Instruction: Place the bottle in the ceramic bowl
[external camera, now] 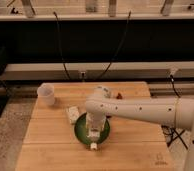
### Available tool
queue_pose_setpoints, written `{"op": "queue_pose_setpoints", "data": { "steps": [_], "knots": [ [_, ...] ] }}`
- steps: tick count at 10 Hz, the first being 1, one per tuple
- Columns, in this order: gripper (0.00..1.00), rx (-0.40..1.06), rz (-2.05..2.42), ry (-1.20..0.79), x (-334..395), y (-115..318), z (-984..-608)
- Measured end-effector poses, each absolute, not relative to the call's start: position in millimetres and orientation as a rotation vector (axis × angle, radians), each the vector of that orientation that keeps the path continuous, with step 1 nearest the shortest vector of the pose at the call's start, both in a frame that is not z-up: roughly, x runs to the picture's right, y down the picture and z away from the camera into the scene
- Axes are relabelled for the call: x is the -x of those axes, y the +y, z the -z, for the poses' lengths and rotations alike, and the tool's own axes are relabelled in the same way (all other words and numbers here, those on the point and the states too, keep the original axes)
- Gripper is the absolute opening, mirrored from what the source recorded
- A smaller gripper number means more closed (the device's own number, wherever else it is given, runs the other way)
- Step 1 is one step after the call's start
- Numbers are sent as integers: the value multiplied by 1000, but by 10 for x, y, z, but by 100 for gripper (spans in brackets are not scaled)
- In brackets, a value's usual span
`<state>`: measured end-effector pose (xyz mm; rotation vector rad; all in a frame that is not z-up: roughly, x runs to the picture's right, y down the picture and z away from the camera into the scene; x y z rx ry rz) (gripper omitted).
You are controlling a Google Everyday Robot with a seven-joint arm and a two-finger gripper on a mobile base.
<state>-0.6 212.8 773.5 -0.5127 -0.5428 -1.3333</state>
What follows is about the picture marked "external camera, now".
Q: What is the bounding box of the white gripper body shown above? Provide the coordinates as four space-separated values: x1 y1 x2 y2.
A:
86 113 106 139

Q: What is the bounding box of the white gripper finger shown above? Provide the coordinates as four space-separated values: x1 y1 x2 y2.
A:
90 143 98 150

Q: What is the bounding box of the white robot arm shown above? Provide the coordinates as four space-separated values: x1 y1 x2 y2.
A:
85 86 194 171

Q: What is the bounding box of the green ceramic bowl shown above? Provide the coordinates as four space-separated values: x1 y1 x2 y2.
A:
74 114 110 145

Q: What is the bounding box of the small red brown object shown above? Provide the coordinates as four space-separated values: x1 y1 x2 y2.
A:
116 93 123 99

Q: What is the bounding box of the clear plastic measuring cup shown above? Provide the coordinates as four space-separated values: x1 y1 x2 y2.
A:
37 84 55 106

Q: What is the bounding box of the wall power outlet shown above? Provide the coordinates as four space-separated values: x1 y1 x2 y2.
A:
79 71 86 80

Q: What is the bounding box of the left black cable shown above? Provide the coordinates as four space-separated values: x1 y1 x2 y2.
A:
53 11 72 81

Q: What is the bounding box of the black cable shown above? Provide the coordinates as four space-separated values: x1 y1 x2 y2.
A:
169 73 182 98
53 11 72 81
95 11 132 81

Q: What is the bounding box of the black cable at right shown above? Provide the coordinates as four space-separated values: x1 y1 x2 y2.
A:
169 73 182 98

